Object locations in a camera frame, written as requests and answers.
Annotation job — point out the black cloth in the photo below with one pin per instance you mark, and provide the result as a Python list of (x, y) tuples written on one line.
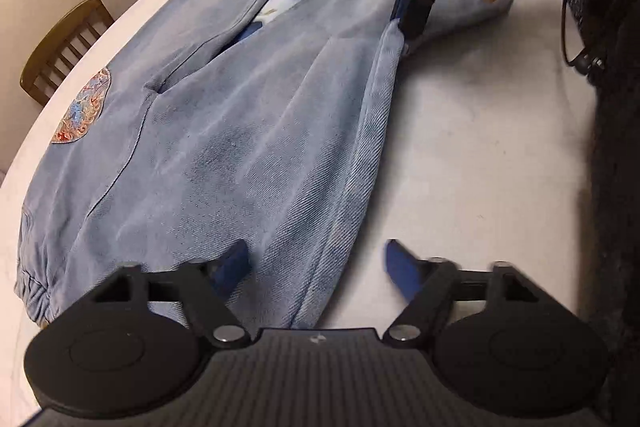
[(617, 157)]

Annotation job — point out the blue jeans with embroidered patches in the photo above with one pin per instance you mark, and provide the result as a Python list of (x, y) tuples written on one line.
[(225, 132)]

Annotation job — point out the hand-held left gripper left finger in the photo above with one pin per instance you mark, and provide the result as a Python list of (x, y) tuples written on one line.
[(231, 266)]

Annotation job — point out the wooden chair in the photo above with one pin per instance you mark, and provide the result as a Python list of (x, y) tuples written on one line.
[(65, 49)]

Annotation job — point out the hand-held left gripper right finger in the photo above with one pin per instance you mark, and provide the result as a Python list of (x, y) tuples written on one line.
[(402, 271)]

